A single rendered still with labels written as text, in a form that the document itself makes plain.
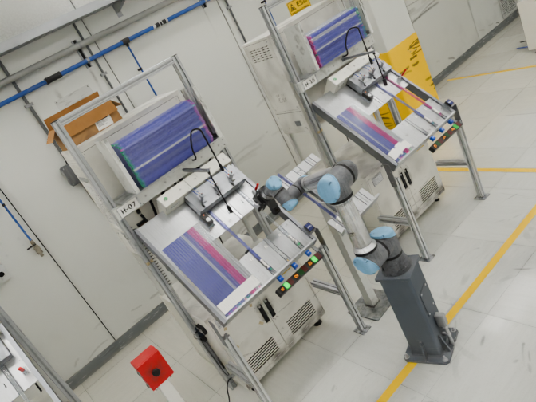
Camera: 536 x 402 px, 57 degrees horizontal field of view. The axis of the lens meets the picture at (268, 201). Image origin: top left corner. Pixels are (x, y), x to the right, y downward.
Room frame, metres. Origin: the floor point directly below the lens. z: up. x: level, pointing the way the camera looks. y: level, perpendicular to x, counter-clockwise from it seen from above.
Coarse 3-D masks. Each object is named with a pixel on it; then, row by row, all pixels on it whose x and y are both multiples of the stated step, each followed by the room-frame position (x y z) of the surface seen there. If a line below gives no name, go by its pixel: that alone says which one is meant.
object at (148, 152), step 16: (176, 112) 2.73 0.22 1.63; (192, 112) 2.77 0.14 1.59; (144, 128) 2.67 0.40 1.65; (160, 128) 2.67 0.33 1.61; (176, 128) 2.71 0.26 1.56; (192, 128) 2.75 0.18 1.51; (112, 144) 2.63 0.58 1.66; (128, 144) 2.58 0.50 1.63; (144, 144) 2.61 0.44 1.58; (160, 144) 2.65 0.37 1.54; (176, 144) 2.69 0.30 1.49; (192, 144) 2.73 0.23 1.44; (128, 160) 2.56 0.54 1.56; (144, 160) 2.60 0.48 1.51; (160, 160) 2.63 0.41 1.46; (176, 160) 2.67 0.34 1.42; (144, 176) 2.57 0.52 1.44; (160, 176) 2.61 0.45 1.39
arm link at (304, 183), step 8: (344, 160) 2.05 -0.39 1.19; (328, 168) 2.18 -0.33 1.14; (352, 168) 2.00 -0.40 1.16; (304, 176) 2.39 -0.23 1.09; (312, 176) 2.26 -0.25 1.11; (320, 176) 2.20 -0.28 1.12; (296, 184) 2.35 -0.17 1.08; (304, 184) 2.31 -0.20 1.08; (312, 184) 2.26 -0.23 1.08; (304, 192) 2.35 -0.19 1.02
